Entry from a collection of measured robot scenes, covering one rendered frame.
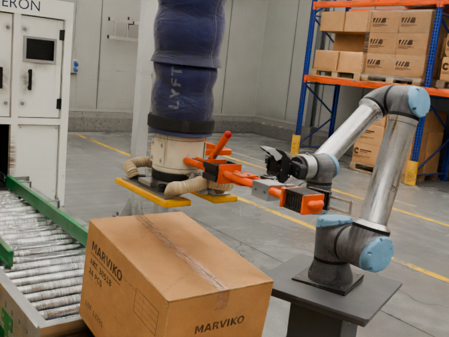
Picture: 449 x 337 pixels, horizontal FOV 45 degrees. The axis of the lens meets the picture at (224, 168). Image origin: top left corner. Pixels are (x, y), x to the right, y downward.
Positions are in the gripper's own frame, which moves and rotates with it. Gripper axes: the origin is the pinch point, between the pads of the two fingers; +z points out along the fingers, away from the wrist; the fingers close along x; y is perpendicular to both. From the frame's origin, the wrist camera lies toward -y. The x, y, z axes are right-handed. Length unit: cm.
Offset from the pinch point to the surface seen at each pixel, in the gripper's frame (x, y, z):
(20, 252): -75, 148, 27
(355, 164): -121, 498, -683
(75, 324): -70, 54, 36
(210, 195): -11.0, 13.0, 8.4
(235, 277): -34.9, -1.6, 6.3
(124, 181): -10.9, 37.3, 27.7
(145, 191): -11.0, 23.0, 27.4
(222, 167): 2.1, -2.6, 17.1
